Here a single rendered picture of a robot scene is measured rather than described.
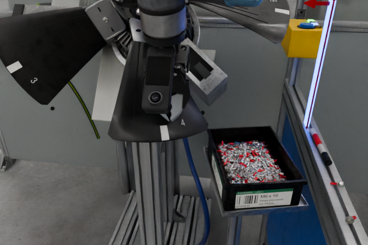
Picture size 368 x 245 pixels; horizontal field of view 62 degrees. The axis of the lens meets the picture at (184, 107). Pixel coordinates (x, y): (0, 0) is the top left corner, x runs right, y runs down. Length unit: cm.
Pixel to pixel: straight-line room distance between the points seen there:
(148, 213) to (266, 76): 85
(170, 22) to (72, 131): 156
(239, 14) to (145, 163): 63
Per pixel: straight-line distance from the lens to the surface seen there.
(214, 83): 77
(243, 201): 66
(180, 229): 160
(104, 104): 96
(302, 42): 103
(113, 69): 98
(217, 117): 168
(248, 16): 71
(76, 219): 184
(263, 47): 153
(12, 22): 83
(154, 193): 121
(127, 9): 72
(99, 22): 79
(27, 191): 212
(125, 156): 178
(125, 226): 164
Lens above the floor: 129
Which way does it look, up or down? 27 degrees down
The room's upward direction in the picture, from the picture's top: straight up
